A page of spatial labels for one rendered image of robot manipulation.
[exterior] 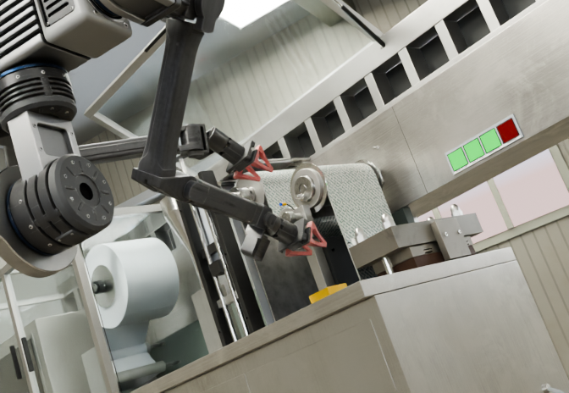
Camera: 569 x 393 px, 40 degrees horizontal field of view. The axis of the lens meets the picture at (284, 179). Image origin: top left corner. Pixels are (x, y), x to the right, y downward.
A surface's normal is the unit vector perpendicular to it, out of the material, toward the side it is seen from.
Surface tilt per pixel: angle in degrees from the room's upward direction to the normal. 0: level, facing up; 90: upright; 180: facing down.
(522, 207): 90
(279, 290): 90
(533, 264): 90
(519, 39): 90
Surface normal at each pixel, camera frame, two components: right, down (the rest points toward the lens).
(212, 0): 0.85, 0.28
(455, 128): -0.72, 0.06
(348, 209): 0.62, -0.41
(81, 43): 0.33, 0.91
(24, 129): -0.44, -0.10
